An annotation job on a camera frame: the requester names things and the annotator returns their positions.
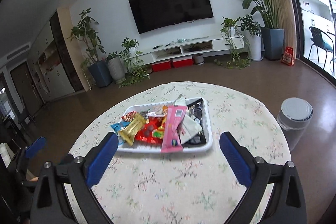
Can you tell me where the blue snack packet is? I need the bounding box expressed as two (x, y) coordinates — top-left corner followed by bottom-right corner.
(110, 121), (130, 146)

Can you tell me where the gold foil snack packet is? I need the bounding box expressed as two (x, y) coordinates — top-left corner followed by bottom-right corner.
(118, 113), (146, 146)

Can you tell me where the dark red foil snack packet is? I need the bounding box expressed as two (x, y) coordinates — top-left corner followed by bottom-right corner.
(121, 111), (137, 122)

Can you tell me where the red chocolate ball bag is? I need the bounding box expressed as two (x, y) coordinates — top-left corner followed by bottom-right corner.
(135, 117), (164, 145)

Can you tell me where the orange yellow snack packet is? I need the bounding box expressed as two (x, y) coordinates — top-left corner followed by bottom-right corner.
(152, 106), (168, 139)

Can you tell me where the white long snack pouch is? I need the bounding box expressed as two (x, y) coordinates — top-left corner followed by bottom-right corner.
(178, 107), (203, 144)

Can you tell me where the white plastic tray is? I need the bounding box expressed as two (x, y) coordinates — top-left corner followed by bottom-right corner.
(117, 97), (213, 153)

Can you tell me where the pink snack packet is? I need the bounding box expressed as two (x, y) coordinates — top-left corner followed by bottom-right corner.
(161, 105), (187, 153)

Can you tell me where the clear orange print snack packet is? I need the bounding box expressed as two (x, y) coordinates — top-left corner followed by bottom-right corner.
(146, 105), (165, 118)

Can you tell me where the long black snack packet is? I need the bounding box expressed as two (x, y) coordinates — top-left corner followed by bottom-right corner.
(182, 99), (207, 147)

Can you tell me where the floral round tablecloth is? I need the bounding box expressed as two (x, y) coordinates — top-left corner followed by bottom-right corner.
(70, 81), (291, 223)

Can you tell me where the plant in white ribbed pot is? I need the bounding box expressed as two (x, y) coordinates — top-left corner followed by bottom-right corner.
(106, 38), (150, 88)

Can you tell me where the red storage box left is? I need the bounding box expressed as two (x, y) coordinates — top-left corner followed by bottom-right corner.
(151, 60), (171, 72)

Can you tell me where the red storage box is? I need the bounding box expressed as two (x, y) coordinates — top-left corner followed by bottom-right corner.
(172, 56), (194, 68)
(151, 60), (171, 72)

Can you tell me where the small white flower pot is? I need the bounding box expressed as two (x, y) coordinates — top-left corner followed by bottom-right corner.
(194, 53), (205, 65)

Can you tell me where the red storage box right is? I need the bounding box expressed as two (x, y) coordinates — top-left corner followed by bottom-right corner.
(172, 56), (194, 68)

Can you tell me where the small red paper bag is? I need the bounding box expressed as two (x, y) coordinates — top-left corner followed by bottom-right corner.
(281, 47), (295, 67)

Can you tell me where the leafy plant in blue pot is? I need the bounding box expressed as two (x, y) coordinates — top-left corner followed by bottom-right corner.
(70, 8), (112, 88)

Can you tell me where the white tv cabinet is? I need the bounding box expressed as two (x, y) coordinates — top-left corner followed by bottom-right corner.
(139, 35), (244, 64)

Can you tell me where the trailing plant in white pot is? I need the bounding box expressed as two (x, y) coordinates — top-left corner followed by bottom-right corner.
(220, 14), (263, 69)

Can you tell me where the tall plant in blue pot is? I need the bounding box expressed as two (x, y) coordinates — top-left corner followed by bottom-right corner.
(242, 0), (284, 61)

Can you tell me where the black balcony chair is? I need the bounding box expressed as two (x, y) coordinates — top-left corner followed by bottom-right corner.
(307, 26), (335, 61)

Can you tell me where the black wall television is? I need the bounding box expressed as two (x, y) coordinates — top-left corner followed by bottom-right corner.
(128, 0), (214, 34)

